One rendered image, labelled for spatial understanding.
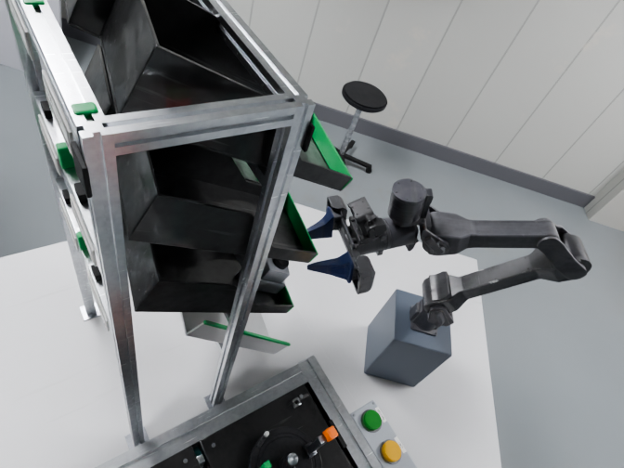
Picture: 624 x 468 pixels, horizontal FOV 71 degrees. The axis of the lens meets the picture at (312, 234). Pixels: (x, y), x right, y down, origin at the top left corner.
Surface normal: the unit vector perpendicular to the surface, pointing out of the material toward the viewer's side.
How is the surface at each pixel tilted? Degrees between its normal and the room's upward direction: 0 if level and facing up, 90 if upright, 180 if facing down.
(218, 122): 90
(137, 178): 65
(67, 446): 0
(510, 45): 90
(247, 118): 90
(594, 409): 0
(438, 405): 0
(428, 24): 90
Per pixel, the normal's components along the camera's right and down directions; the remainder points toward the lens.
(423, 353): -0.16, 0.73
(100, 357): 0.26, -0.62
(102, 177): 0.52, 0.73
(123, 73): -0.70, -0.14
